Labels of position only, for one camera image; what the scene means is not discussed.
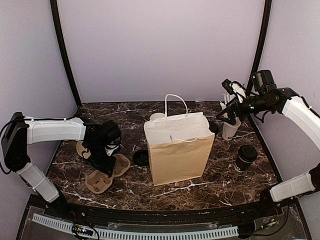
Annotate brown paper bag white handles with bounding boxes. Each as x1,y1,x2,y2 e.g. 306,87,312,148
143,110,215,186

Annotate black cup lid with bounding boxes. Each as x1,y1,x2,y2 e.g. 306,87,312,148
208,121,219,134
238,144,258,163

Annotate bundle of white wrapped straws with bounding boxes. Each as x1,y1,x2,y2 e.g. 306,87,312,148
219,93,235,110

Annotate black right frame post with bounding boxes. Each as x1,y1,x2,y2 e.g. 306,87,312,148
246,0,272,94

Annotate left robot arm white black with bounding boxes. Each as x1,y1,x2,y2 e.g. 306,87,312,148
0,112,122,218

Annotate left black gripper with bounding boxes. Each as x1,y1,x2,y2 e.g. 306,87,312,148
86,140,117,176

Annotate single black paper cup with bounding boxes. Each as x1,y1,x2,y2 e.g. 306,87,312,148
234,155,255,173

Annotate white cup holding straws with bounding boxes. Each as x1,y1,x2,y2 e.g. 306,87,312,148
222,120,241,141

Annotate beige round plate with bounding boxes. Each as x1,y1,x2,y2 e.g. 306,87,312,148
76,140,91,160

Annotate white slotted cable duct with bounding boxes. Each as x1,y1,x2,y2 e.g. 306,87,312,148
31,213,239,240

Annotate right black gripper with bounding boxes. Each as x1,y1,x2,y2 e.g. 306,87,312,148
216,92,273,125

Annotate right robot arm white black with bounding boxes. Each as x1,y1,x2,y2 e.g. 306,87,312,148
216,70,320,217

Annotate stack of black paper cups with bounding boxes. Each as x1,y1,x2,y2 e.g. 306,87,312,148
149,112,166,121

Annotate brown cardboard cup carrier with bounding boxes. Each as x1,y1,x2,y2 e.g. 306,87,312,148
84,153,132,194

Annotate black front table rail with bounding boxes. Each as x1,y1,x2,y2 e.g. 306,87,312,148
27,194,296,227

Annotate black frame post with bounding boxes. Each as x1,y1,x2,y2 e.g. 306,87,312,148
246,0,272,94
50,0,82,108

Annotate black left frame post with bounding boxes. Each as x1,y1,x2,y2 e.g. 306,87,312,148
50,0,82,108

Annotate stack of black cup lids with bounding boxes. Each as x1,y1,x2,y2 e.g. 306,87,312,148
132,149,149,167

